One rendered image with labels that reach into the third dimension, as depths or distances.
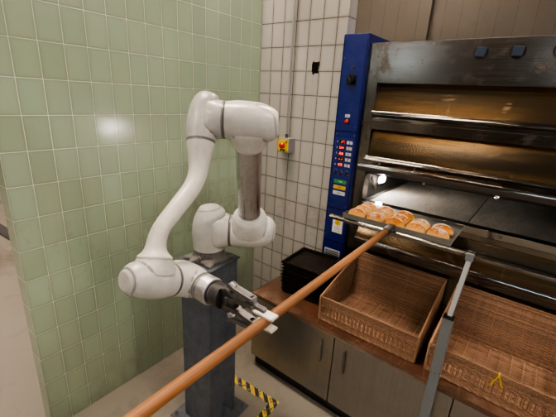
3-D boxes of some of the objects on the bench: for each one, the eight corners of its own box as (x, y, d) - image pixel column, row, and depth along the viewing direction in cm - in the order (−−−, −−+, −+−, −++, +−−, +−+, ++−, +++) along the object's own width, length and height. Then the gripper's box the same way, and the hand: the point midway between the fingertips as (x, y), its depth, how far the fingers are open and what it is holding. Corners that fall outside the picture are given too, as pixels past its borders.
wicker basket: (352, 285, 236) (357, 249, 227) (439, 319, 204) (449, 278, 195) (315, 318, 198) (319, 275, 190) (414, 366, 167) (425, 318, 158)
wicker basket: (446, 323, 202) (457, 280, 193) (568, 371, 169) (587, 324, 160) (420, 369, 165) (431, 320, 156) (569, 443, 132) (594, 386, 124)
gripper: (223, 265, 107) (285, 294, 94) (222, 309, 112) (281, 342, 99) (204, 274, 102) (267, 305, 88) (205, 319, 107) (265, 356, 93)
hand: (265, 319), depth 96 cm, fingers closed on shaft, 3 cm apart
